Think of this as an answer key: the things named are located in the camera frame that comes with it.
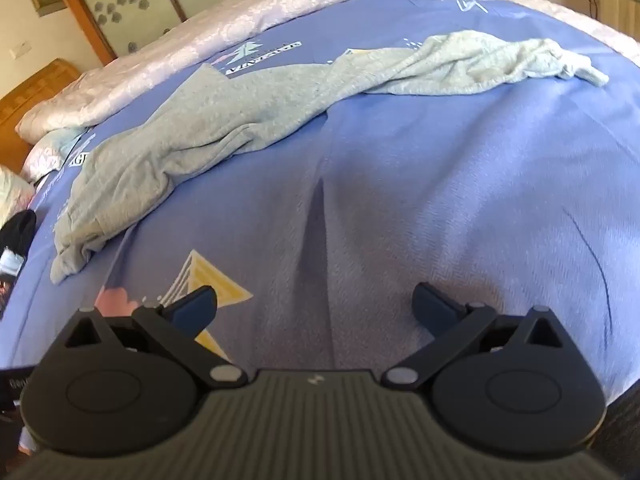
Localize pink floral quilt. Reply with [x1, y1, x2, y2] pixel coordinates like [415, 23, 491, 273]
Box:
[15, 0, 640, 183]

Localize grey pants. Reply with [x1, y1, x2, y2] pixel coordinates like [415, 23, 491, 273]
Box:
[50, 30, 611, 284]

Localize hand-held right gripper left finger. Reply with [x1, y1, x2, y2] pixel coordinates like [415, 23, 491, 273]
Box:
[65, 285, 251, 389]

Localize blue printed bed sheet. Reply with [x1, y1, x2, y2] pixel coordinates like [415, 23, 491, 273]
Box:
[0, 0, 640, 411]

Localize wardrobe with patterned glass doors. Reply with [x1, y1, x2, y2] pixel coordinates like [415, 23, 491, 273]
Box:
[47, 0, 497, 67]

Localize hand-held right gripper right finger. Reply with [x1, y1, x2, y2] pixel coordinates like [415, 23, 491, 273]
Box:
[382, 282, 573, 391]

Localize floral pillow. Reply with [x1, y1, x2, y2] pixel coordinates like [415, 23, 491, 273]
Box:
[0, 164, 37, 233]

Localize wooden headboard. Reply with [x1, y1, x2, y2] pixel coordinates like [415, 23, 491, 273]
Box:
[0, 57, 83, 175]

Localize black bag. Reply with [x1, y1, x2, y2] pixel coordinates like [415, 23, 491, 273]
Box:
[0, 209, 39, 322]

